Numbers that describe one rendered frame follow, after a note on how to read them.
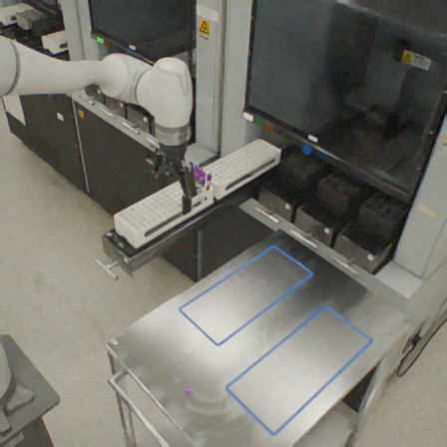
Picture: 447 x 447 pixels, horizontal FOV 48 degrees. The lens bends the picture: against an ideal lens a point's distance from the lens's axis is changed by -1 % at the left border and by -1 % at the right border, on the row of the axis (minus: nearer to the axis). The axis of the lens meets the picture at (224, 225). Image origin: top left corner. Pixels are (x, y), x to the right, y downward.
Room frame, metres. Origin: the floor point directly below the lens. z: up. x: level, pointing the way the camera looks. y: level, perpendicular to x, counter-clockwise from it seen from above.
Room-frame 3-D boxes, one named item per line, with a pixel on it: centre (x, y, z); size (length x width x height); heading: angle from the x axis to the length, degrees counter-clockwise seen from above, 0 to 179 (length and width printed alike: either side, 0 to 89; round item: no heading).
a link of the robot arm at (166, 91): (1.16, 0.16, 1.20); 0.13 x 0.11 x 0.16; 53
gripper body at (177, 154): (1.15, 0.15, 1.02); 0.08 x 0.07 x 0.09; 47
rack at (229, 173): (1.36, -0.04, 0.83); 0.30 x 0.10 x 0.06; 137
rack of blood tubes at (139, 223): (1.13, 0.17, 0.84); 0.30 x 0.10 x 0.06; 137
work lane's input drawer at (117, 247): (1.23, 0.08, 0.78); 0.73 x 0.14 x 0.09; 137
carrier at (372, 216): (1.12, -0.44, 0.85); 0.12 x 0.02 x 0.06; 46
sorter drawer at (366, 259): (1.29, -0.60, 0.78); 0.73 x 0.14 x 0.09; 137
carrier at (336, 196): (1.22, -0.33, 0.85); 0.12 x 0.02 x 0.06; 47
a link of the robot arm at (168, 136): (1.15, 0.15, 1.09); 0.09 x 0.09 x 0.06
